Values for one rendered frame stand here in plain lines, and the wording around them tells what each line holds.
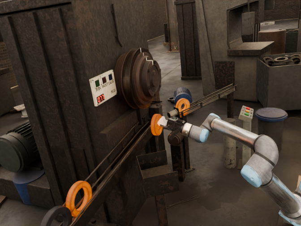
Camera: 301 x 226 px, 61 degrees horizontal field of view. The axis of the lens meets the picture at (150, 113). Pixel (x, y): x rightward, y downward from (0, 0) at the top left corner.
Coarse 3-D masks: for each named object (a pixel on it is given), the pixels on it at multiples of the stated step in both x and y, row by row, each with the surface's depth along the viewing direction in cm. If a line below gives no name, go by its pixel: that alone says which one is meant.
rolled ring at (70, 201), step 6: (72, 186) 136; (78, 186) 137; (84, 186) 142; (90, 186) 147; (72, 192) 133; (84, 192) 147; (90, 192) 147; (66, 198) 133; (72, 198) 133; (84, 198) 146; (90, 198) 147; (66, 204) 133; (72, 204) 133; (84, 204) 144; (72, 210) 133; (78, 210) 138
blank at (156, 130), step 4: (156, 116) 182; (160, 116) 188; (152, 120) 181; (156, 120) 182; (152, 124) 180; (156, 124) 182; (152, 128) 180; (156, 128) 182; (160, 128) 189; (152, 132) 182; (156, 132) 183; (160, 132) 189
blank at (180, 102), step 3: (180, 99) 247; (183, 99) 246; (186, 99) 248; (177, 102) 246; (180, 102) 245; (183, 102) 247; (186, 102) 249; (177, 105) 244; (180, 105) 246; (186, 105) 250; (189, 105) 252; (180, 108) 246; (186, 108) 251; (180, 111) 247
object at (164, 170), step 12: (144, 156) 170; (156, 156) 172; (144, 168) 173; (156, 168) 173; (168, 168) 172; (144, 180) 146; (156, 180) 147; (168, 180) 149; (144, 192) 155; (156, 192) 150; (168, 192) 152; (156, 204) 171
